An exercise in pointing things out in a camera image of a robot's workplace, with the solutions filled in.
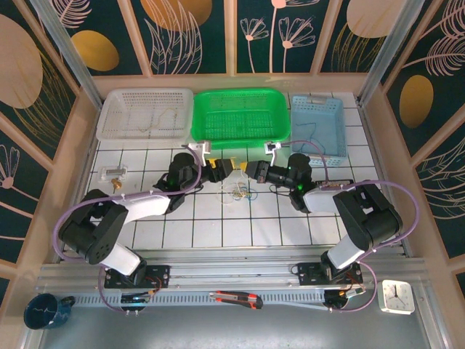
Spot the white square clock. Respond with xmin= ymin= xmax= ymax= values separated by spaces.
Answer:
xmin=377 ymin=278 xmax=416 ymax=316

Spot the red black utility knife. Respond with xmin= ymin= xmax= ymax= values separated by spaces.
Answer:
xmin=209 ymin=289 xmax=264 ymax=310

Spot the dark blue mug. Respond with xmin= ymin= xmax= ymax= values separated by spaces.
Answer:
xmin=23 ymin=293 xmax=76 ymax=330

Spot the green plastic basket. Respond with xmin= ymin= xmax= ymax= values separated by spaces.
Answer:
xmin=191 ymin=87 xmax=291 ymax=151

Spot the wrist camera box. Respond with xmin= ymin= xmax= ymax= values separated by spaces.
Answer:
xmin=264 ymin=140 xmax=283 ymax=164
xmin=187 ymin=140 xmax=212 ymax=161

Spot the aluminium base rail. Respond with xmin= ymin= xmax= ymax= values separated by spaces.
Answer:
xmin=34 ymin=249 xmax=426 ymax=295

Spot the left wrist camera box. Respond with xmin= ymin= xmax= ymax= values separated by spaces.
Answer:
xmin=187 ymin=140 xmax=212 ymax=161

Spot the aluminium frame post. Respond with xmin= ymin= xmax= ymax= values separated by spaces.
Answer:
xmin=357 ymin=0 xmax=426 ymax=106
xmin=31 ymin=0 xmax=105 ymax=110

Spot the grey slotted cable duct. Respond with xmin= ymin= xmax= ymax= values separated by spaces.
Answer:
xmin=74 ymin=292 xmax=330 ymax=307

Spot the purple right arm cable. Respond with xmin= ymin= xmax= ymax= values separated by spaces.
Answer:
xmin=279 ymin=140 xmax=420 ymax=314

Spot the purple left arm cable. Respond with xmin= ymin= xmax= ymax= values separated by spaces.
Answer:
xmin=53 ymin=145 xmax=203 ymax=314

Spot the clear plastic latch block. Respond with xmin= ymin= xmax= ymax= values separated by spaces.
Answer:
xmin=97 ymin=165 xmax=130 ymax=182

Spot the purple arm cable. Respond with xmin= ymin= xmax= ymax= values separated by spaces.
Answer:
xmin=53 ymin=145 xmax=203 ymax=314
xmin=279 ymin=140 xmax=420 ymax=314

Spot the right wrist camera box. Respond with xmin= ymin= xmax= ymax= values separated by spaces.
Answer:
xmin=264 ymin=140 xmax=283 ymax=164

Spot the small black controller board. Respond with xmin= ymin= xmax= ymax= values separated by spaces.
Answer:
xmin=121 ymin=293 xmax=150 ymax=313
xmin=324 ymin=286 xmax=366 ymax=313

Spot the white plastic basket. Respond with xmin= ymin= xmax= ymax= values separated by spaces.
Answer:
xmin=96 ymin=88 xmax=195 ymax=143

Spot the light blue plastic basket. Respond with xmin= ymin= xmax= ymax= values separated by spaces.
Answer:
xmin=289 ymin=94 xmax=348 ymax=167

